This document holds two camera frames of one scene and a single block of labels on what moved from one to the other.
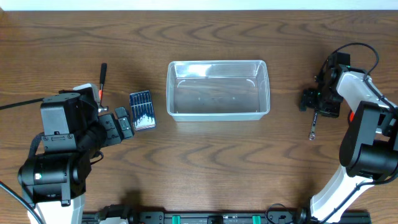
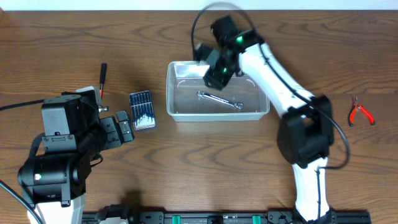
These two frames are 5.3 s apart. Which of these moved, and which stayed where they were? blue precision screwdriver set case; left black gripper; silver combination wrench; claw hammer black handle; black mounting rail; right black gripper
Moved: silver combination wrench; right black gripper
Stayed: black mounting rail; left black gripper; blue precision screwdriver set case; claw hammer black handle
